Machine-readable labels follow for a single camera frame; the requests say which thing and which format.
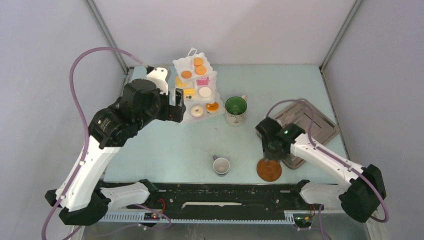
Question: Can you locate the white glazed donut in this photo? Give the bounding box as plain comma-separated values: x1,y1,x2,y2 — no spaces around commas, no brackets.
190,104,205,118

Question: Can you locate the yellow layered cake slice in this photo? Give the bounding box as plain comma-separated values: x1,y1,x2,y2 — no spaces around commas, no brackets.
183,88,196,100

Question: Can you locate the yellow swirl roll cake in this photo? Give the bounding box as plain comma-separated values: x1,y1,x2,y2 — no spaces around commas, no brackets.
175,75,189,88

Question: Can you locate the orange glazed donut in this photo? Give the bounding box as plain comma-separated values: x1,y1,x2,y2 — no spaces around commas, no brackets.
205,102,220,114

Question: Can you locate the white round cream cake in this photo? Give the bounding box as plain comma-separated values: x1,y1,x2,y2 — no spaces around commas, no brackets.
198,86,212,98

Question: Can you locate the large wooden coaster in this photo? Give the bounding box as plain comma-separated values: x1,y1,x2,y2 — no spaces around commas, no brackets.
256,159,282,182

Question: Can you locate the round biscuit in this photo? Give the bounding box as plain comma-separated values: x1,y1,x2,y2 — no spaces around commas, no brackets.
194,65,207,76
193,57,204,67
180,70,193,79

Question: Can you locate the large floral green-inside mug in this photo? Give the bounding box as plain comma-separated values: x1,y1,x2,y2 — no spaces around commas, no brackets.
224,94,248,126

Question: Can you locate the small white grey cup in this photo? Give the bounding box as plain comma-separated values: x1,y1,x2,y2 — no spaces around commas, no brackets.
212,155,231,177

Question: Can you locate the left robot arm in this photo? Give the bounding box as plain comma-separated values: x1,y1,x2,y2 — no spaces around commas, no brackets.
45,78,186,226

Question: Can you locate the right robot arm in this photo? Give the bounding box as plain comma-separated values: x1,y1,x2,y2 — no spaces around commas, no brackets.
255,117,389,223

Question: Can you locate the white three-tier dessert stand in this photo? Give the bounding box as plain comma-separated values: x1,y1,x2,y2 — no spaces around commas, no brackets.
172,47,225,124

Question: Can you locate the stainless steel tray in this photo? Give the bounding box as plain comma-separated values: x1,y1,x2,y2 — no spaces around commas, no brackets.
271,98,341,170

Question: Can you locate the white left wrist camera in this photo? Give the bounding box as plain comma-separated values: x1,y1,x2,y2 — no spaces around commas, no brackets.
146,66,171,96

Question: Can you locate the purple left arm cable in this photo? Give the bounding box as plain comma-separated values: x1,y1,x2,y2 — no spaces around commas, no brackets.
41,47,148,240

